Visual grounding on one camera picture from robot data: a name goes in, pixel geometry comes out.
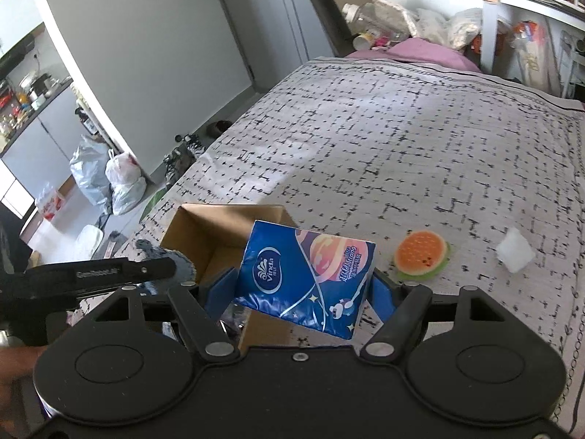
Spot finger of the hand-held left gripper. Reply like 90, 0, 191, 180
25, 257, 177, 290

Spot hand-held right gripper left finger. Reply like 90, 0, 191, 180
94, 269, 240, 363

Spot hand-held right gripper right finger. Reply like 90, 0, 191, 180
359, 269, 503, 363

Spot black item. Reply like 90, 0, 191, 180
218, 303, 251, 345

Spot light blue fluffy cloth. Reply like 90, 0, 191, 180
134, 239, 198, 295

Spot brown cardboard box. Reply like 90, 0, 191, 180
161, 203, 299, 349

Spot blue tissue pack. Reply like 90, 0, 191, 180
231, 219, 378, 340

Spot person's left forearm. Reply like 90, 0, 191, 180
0, 345, 49, 394

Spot orange green squishy toy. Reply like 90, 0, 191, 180
393, 230, 452, 281

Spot green cartoon floor mat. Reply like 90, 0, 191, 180
141, 187, 166, 221

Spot white plastic bag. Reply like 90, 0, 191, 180
105, 148, 147, 216

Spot grey plastic bag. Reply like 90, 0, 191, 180
69, 134, 113, 207

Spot camouflage sneakers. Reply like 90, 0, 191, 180
163, 132, 205, 180

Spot grid printed blanket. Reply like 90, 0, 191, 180
68, 57, 585, 435

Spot kitchen counter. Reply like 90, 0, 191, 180
0, 72, 76, 156

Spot pink bed sheet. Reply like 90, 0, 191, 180
346, 37, 482, 73

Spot grey wardrobe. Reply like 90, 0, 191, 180
208, 0, 340, 89

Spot clear plastic bottle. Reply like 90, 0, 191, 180
342, 2, 381, 37

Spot white desk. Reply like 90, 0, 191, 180
479, 0, 585, 84

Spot printed plastic bag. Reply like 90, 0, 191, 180
508, 19, 561, 94

